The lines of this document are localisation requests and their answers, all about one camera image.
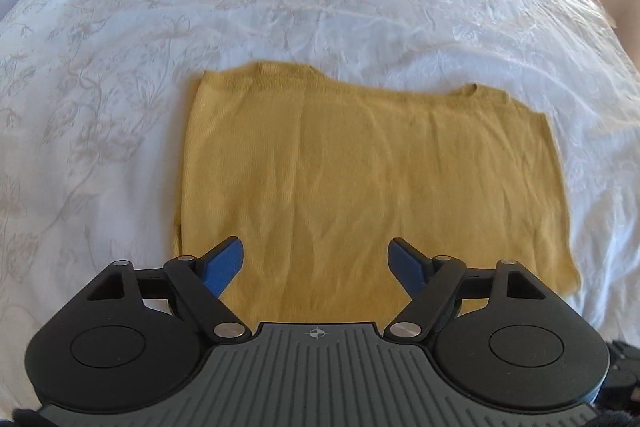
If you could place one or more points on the yellow knit sweater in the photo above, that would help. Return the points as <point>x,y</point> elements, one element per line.
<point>370,187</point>

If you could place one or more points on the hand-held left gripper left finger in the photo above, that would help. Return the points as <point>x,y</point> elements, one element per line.
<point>225,268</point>

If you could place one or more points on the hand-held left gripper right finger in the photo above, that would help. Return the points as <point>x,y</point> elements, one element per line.
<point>406,267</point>

